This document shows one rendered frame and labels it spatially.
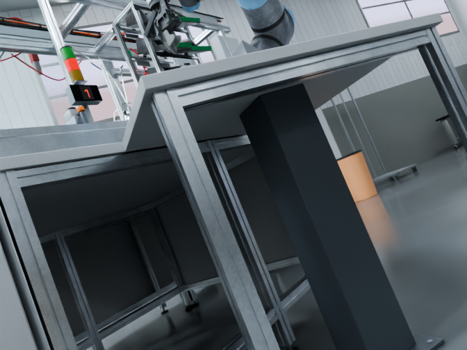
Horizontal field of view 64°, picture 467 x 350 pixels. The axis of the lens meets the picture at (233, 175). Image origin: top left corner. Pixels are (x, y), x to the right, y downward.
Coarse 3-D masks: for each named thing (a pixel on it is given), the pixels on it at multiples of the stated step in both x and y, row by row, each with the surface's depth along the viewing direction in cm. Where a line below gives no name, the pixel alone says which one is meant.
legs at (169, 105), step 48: (384, 48) 99; (432, 48) 106; (192, 96) 76; (240, 96) 84; (288, 96) 109; (192, 144) 73; (288, 144) 105; (192, 192) 71; (288, 192) 109; (336, 192) 107; (336, 240) 104; (240, 288) 70; (336, 288) 103; (384, 288) 106; (336, 336) 111; (384, 336) 102
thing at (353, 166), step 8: (360, 152) 510; (344, 160) 508; (352, 160) 504; (360, 160) 506; (344, 168) 511; (352, 168) 505; (360, 168) 504; (344, 176) 515; (352, 176) 506; (360, 176) 503; (368, 176) 507; (352, 184) 508; (360, 184) 504; (368, 184) 504; (352, 192) 513; (360, 192) 505; (368, 192) 503; (376, 192) 508; (360, 200) 507
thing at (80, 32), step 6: (144, 0) 264; (174, 6) 289; (180, 6) 290; (198, 12) 308; (216, 18) 329; (222, 18) 333; (72, 30) 271; (78, 30) 277; (84, 30) 281; (84, 36) 281; (90, 36) 286; (96, 36) 289; (132, 42) 316; (96, 66) 289
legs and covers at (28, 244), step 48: (240, 144) 153; (0, 192) 81; (240, 192) 230; (0, 240) 83; (48, 240) 216; (192, 240) 262; (240, 240) 136; (288, 240) 215; (48, 288) 81; (192, 288) 264; (48, 336) 79; (96, 336) 217; (240, 336) 118; (288, 336) 133
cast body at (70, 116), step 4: (68, 108) 129; (72, 108) 129; (68, 112) 128; (72, 112) 128; (76, 112) 129; (64, 116) 130; (68, 116) 128; (72, 116) 127; (76, 116) 127; (80, 116) 128; (68, 120) 129; (72, 120) 127; (76, 120) 127; (80, 120) 128
